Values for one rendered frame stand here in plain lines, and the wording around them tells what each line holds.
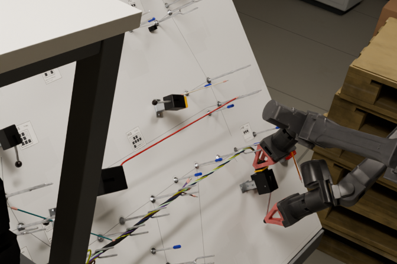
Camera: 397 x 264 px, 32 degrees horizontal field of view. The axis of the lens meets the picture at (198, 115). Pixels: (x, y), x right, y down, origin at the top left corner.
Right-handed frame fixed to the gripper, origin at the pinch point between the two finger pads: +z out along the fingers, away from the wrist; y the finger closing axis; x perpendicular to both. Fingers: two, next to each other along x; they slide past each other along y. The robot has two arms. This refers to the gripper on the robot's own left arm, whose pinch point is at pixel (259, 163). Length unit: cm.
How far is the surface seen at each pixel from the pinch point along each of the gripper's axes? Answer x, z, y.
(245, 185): 1.9, 7.4, 1.0
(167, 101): -21.8, -9.1, 26.7
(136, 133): -20.1, -1.4, 33.9
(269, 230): 14.8, 14.3, -3.9
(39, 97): -33, -7, 58
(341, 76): -60, 127, -350
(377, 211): 33, 65, -146
